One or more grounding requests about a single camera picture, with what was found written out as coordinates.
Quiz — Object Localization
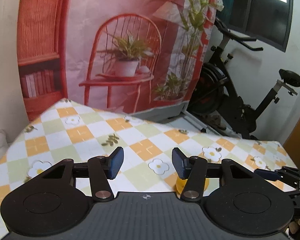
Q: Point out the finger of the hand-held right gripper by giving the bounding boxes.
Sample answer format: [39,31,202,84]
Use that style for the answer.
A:
[255,166,300,189]

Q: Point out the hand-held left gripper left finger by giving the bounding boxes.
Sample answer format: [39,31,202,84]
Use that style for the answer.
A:
[27,147,125,202]

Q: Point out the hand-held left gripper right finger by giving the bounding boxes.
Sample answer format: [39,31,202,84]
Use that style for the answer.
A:
[172,147,268,202]

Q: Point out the yellow lemon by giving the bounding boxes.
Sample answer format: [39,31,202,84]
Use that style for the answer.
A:
[175,176,210,197]

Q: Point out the checkered flower tablecloth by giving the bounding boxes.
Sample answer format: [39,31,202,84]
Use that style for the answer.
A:
[0,99,298,240]

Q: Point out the brown slippers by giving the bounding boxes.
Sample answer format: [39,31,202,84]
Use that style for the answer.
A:
[207,114,227,130]

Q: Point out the black exercise bike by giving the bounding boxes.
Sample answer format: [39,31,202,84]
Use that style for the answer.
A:
[187,17,300,140]

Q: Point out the printed room backdrop cloth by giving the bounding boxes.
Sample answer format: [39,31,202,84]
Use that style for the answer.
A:
[17,0,222,122]

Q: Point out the dark framed window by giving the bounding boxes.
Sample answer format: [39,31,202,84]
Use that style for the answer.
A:
[215,0,294,53]

